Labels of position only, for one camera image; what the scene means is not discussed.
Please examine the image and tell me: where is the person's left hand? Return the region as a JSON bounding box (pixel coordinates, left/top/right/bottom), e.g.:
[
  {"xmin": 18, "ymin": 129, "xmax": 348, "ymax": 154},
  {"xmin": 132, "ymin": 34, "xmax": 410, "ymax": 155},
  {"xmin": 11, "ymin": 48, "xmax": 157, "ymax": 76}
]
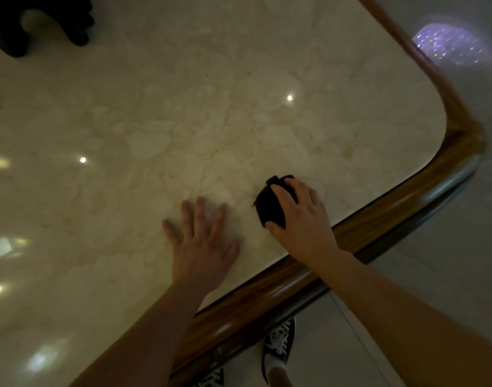
[{"xmin": 162, "ymin": 196, "xmax": 241, "ymax": 295}]

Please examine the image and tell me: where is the person's right hand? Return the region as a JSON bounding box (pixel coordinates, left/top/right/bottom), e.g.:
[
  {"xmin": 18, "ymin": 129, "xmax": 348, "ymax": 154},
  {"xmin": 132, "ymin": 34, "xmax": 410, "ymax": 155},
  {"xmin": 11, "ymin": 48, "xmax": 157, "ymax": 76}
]
[{"xmin": 265, "ymin": 178, "xmax": 340, "ymax": 271}]

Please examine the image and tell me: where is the black cloth pouch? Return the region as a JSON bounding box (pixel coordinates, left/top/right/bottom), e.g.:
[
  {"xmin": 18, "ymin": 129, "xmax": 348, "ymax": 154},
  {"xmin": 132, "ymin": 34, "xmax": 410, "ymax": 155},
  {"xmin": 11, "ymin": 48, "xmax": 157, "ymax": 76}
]
[{"xmin": 252, "ymin": 175, "xmax": 299, "ymax": 229}]

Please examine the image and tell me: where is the person's left forearm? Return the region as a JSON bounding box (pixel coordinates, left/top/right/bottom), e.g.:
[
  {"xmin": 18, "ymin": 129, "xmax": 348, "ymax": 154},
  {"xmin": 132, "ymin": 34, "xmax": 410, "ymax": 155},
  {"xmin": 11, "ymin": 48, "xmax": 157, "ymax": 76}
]
[{"xmin": 70, "ymin": 278, "xmax": 214, "ymax": 387}]

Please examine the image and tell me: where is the person's right forearm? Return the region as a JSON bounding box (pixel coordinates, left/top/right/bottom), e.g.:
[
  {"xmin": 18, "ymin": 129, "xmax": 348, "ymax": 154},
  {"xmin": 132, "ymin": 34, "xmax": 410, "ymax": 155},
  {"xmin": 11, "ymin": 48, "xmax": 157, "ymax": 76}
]
[{"xmin": 310, "ymin": 249, "xmax": 492, "ymax": 387}]

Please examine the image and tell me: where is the black patterned sneaker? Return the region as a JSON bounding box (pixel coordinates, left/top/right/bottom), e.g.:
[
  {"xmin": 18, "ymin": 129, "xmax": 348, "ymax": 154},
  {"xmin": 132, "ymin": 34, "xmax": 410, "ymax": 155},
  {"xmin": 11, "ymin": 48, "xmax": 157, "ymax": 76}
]
[
  {"xmin": 261, "ymin": 317, "xmax": 296, "ymax": 384},
  {"xmin": 193, "ymin": 367, "xmax": 225, "ymax": 387}
]

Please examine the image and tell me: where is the white sock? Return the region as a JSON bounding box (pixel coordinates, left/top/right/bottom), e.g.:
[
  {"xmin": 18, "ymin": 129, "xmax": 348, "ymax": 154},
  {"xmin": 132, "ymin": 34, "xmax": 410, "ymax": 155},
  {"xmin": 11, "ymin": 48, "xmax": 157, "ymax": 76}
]
[{"xmin": 268, "ymin": 354, "xmax": 289, "ymax": 373}]

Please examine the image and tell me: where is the black dark figurine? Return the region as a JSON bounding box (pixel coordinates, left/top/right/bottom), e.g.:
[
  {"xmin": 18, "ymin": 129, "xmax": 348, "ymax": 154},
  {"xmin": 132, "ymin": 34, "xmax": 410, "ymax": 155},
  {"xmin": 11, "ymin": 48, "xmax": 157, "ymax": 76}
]
[{"xmin": 0, "ymin": 0, "xmax": 96, "ymax": 58}]

